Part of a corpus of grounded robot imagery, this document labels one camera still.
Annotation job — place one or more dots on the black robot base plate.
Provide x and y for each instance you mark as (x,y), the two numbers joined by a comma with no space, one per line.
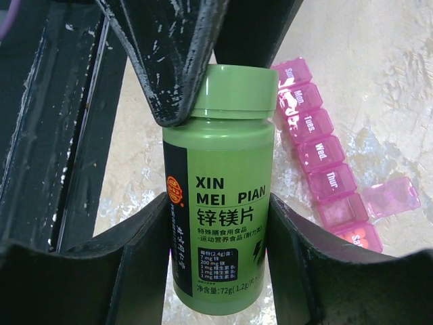
(61,72)

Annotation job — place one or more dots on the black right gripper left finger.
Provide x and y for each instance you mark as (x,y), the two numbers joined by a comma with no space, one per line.
(117,277)

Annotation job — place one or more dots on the pink weekly pill organizer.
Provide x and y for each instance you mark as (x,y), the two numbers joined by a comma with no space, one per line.
(342,210)

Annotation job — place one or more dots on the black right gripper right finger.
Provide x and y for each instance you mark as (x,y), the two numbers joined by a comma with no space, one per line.
(319,278)

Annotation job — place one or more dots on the green pill bottle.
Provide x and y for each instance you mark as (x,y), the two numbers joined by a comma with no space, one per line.
(218,168)

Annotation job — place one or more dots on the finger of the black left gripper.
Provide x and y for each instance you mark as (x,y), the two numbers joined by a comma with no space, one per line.
(253,31)
(169,44)

